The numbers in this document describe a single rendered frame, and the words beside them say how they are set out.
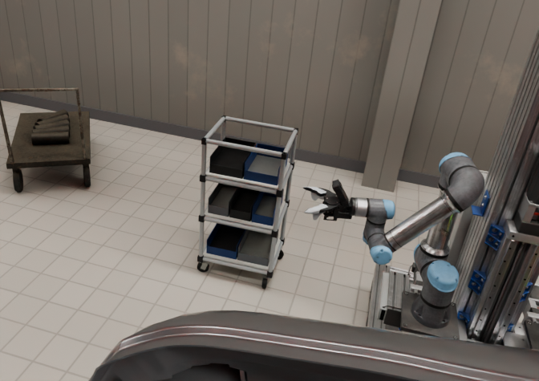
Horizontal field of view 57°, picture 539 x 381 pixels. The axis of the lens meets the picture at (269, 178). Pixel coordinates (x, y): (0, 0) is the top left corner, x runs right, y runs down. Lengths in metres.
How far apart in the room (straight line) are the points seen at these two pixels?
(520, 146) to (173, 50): 3.72
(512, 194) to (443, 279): 0.40
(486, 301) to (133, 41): 4.07
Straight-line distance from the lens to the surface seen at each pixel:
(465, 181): 1.82
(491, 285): 2.15
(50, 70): 5.86
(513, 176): 1.99
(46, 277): 3.51
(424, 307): 2.08
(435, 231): 2.04
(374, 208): 1.92
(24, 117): 5.04
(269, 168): 3.04
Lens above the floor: 2.20
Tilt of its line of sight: 29 degrees down
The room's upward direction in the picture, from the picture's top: 6 degrees clockwise
